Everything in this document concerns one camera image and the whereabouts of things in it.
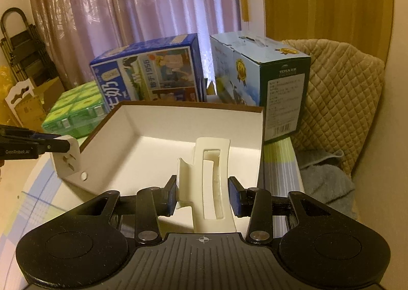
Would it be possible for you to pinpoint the white power plug adapter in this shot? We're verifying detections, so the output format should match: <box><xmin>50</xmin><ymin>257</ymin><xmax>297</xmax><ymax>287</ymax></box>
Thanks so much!
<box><xmin>51</xmin><ymin>135</ymin><xmax>80</xmax><ymax>179</ymax></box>

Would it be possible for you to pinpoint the brown cardboard carton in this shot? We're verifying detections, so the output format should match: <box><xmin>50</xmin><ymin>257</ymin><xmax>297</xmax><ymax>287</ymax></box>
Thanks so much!
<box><xmin>16</xmin><ymin>78</ymin><xmax>65</xmax><ymax>132</ymax></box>

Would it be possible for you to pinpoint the white die-cut card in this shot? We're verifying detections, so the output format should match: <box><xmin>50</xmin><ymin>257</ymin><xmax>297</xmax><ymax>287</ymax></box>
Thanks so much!
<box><xmin>5</xmin><ymin>78</ymin><xmax>35</xmax><ymax>125</ymax></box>

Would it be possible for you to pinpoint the green shrink-wrapped box pack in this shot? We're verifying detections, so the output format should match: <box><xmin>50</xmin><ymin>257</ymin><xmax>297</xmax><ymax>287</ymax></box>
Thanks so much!
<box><xmin>42</xmin><ymin>81</ymin><xmax>107</xmax><ymax>139</ymax></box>

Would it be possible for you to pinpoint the yellow plastic bag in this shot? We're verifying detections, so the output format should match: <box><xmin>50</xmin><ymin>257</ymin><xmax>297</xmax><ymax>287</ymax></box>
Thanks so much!
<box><xmin>0</xmin><ymin>65</ymin><xmax>19</xmax><ymax>126</ymax></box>

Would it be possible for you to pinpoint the brown open cardboard box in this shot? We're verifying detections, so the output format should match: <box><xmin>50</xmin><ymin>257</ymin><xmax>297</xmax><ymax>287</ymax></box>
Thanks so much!
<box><xmin>60</xmin><ymin>100</ymin><xmax>266</xmax><ymax>235</ymax></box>

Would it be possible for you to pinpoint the black folded step ladder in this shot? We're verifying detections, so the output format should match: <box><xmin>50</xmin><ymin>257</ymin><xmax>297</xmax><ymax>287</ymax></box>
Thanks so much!
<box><xmin>1</xmin><ymin>7</ymin><xmax>59</xmax><ymax>86</ymax></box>

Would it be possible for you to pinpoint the grey towel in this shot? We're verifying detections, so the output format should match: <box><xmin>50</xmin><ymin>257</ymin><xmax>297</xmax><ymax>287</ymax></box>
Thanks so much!
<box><xmin>296</xmin><ymin>150</ymin><xmax>358</xmax><ymax>220</ymax></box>

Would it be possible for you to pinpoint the blue milk carton box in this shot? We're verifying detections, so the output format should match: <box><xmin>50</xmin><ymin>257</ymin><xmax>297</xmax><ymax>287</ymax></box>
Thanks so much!
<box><xmin>90</xmin><ymin>33</ymin><xmax>207</xmax><ymax>109</ymax></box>

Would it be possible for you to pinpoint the light blue gift carton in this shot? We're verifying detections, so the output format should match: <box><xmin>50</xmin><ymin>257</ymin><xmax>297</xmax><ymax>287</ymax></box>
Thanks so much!
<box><xmin>210</xmin><ymin>31</ymin><xmax>311</xmax><ymax>143</ymax></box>

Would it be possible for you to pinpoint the pink curtain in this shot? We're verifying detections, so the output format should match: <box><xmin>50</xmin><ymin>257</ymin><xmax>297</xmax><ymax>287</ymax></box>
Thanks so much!
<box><xmin>30</xmin><ymin>0</ymin><xmax>241</xmax><ymax>88</ymax></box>

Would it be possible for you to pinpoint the beige quilted cushion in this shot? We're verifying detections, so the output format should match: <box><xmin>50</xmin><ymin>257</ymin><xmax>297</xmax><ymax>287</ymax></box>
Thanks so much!
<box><xmin>284</xmin><ymin>39</ymin><xmax>385</xmax><ymax>175</ymax></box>

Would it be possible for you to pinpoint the wooden door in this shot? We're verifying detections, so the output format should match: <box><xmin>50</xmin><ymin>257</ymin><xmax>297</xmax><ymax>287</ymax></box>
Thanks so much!
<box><xmin>264</xmin><ymin>0</ymin><xmax>394</xmax><ymax>61</ymax></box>

